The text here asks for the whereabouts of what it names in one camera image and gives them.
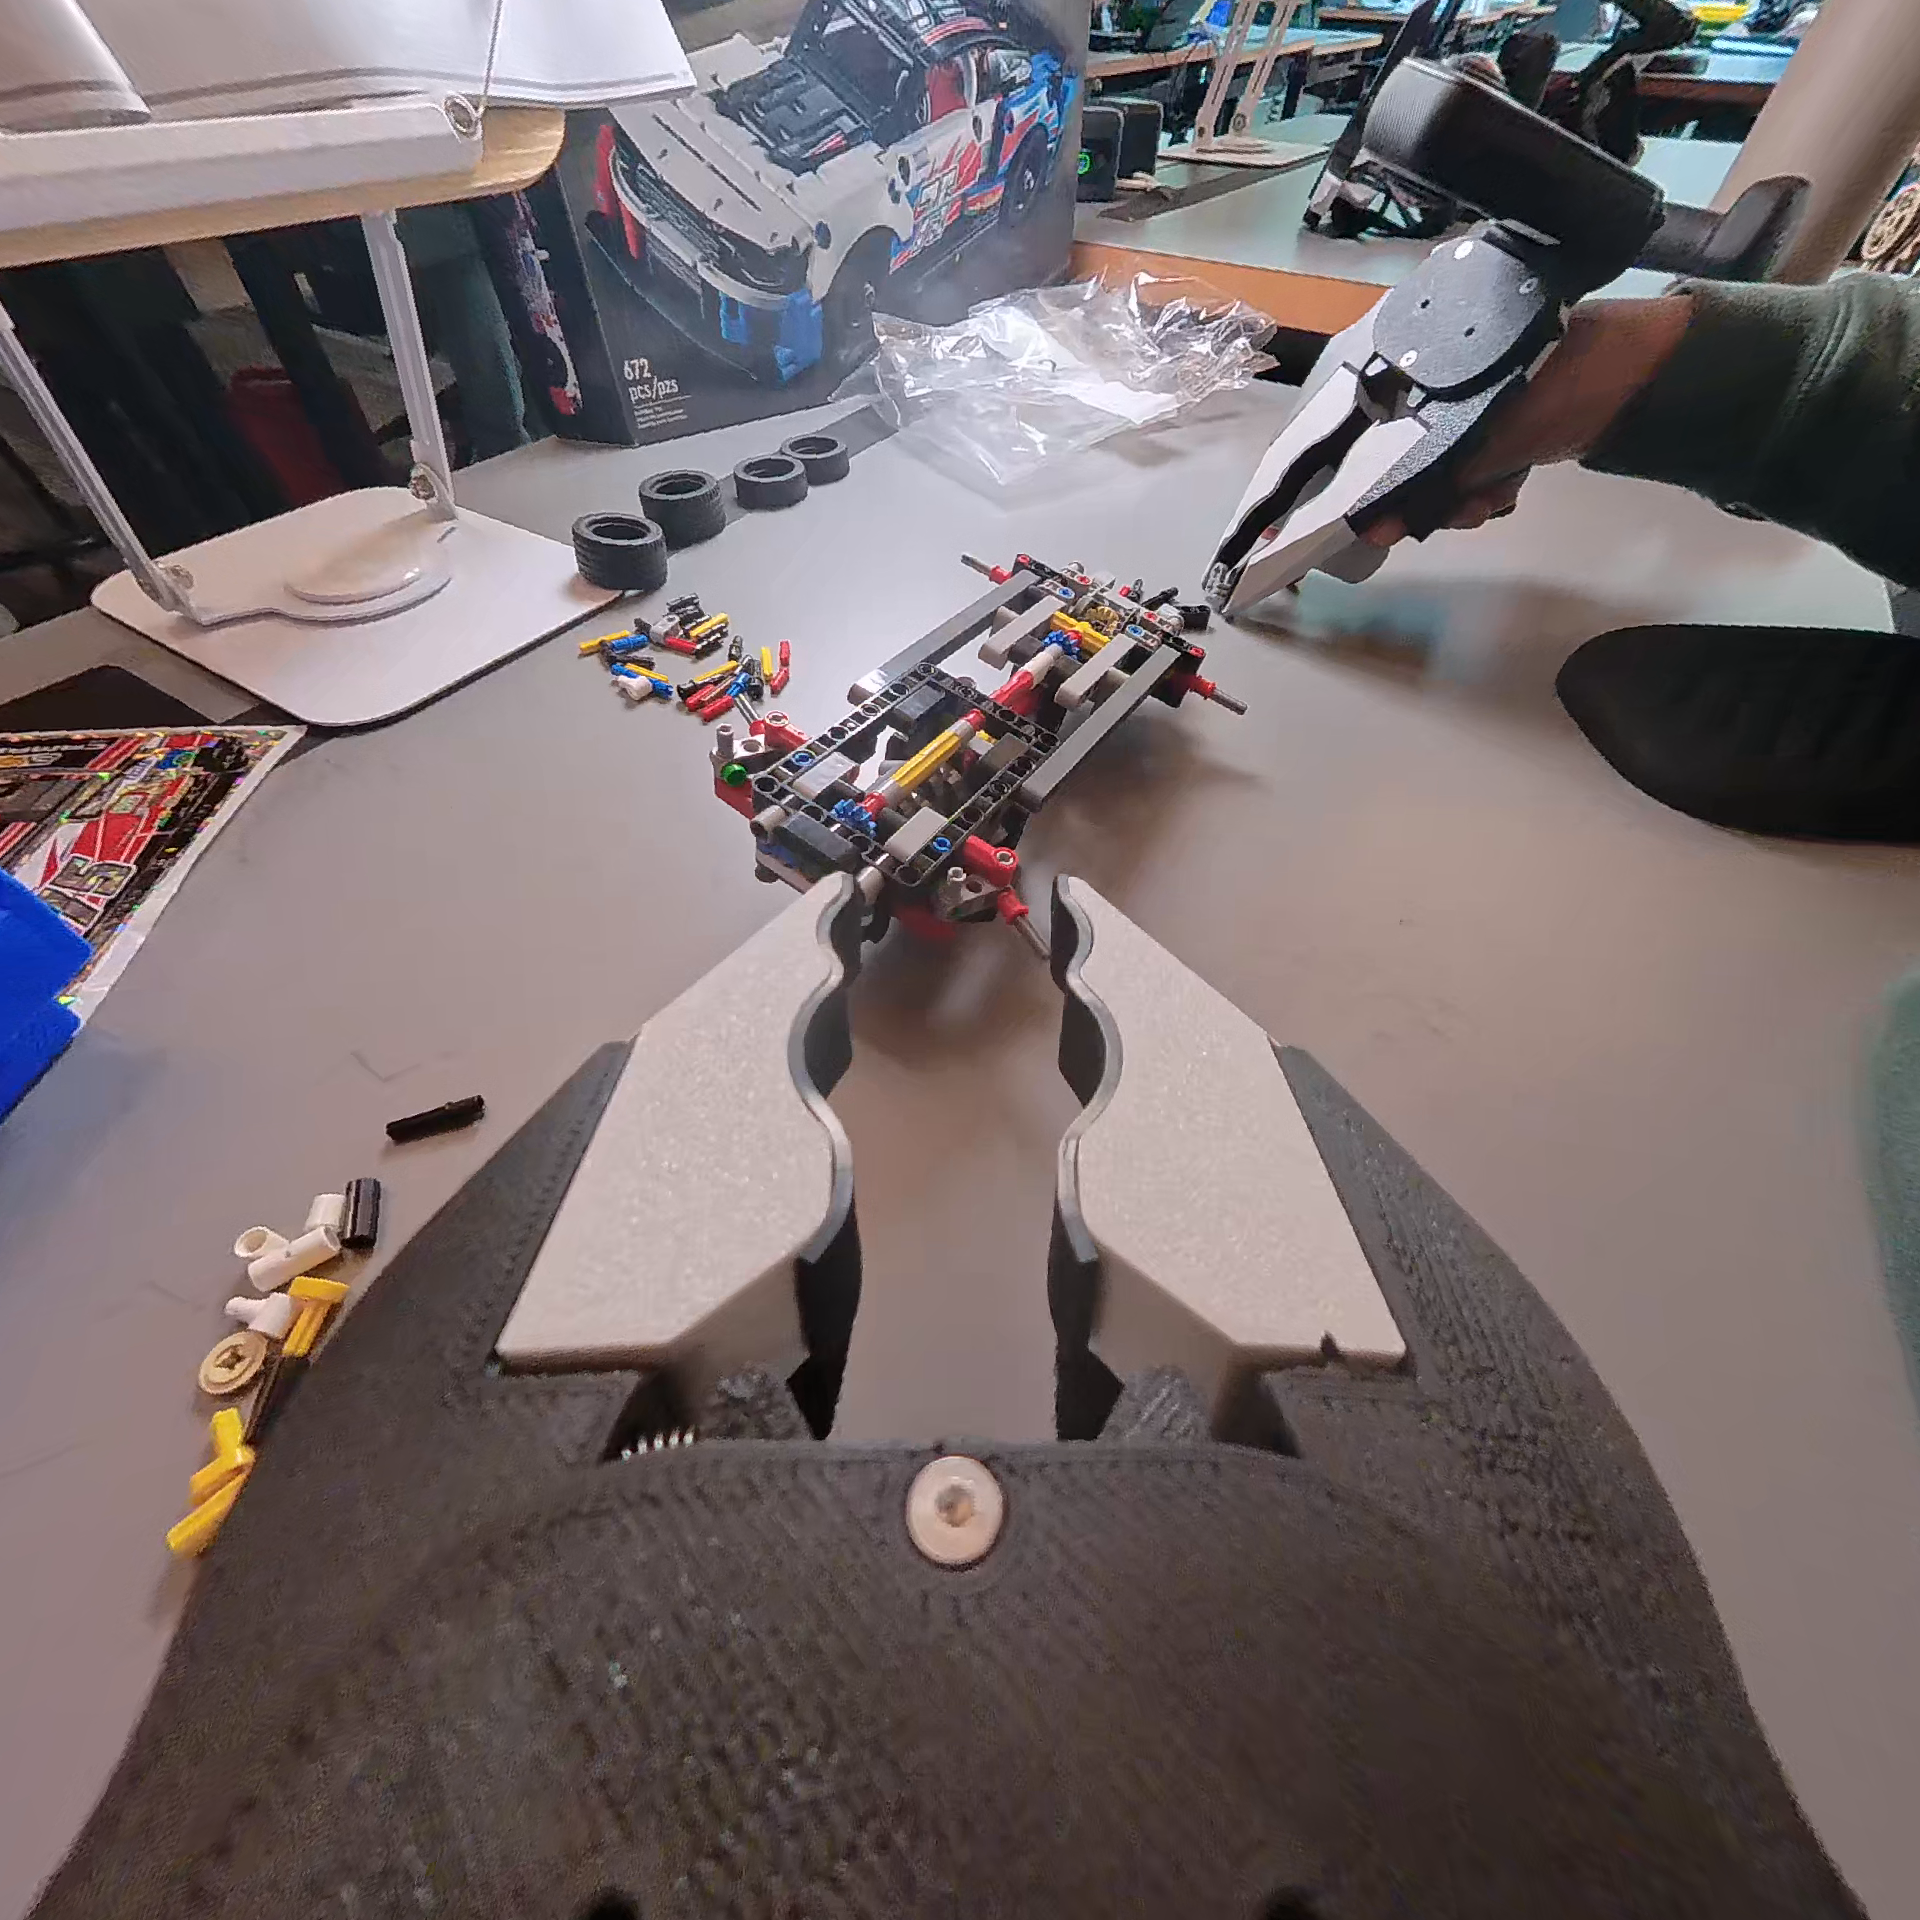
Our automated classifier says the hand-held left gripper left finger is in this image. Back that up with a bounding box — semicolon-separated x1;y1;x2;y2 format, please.
490;877;868;1438

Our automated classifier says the person's right hand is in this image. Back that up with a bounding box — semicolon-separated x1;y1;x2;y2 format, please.
1357;290;1697;549

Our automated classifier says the pile of colourful lego pins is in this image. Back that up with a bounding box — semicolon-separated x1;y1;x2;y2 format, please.
579;595;793;736

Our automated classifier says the lego car chassis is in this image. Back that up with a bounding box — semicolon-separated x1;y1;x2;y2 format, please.
702;545;1250;961

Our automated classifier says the lego set box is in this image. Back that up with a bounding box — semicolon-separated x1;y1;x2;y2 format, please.
551;0;1092;450

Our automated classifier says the dark ribbed cloth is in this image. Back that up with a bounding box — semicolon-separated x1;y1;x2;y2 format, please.
1558;624;1920;844

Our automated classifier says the person's right forearm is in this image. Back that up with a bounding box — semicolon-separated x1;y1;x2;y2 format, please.
1583;271;1920;578

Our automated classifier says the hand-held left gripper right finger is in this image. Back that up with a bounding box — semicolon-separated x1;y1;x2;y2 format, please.
1047;877;1410;1453

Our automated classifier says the wood-edged background table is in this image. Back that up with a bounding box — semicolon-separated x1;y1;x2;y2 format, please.
1068;110;1741;344

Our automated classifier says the pale wooden stand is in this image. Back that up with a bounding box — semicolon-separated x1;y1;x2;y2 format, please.
1161;0;1311;165

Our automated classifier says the white fabric sheet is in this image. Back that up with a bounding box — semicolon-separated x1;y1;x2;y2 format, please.
0;0;699;130

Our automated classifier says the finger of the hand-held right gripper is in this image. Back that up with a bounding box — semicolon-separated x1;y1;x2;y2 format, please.
1201;357;1393;608
1219;411;1466;622

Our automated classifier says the black speaker with green light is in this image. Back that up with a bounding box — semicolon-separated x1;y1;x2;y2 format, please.
1077;102;1165;200

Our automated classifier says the colourful sticker sheet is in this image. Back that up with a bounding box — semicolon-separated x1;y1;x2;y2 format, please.
0;725;303;1026

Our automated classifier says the pile of white yellow pieces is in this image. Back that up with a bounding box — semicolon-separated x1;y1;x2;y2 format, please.
165;1177;386;1559

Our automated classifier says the idle hand-held gripper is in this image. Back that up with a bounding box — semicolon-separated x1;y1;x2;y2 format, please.
1301;137;1410;242

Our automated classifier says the grey round pillar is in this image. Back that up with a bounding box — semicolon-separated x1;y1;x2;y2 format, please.
1709;0;1920;290

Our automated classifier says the white desk stand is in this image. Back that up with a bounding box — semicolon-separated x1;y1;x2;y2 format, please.
0;91;624;734

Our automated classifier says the clear plastic bag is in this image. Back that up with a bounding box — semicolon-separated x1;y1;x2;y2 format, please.
876;284;1280;484

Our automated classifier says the blue plastic piece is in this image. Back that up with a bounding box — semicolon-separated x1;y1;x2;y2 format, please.
0;870;92;1125

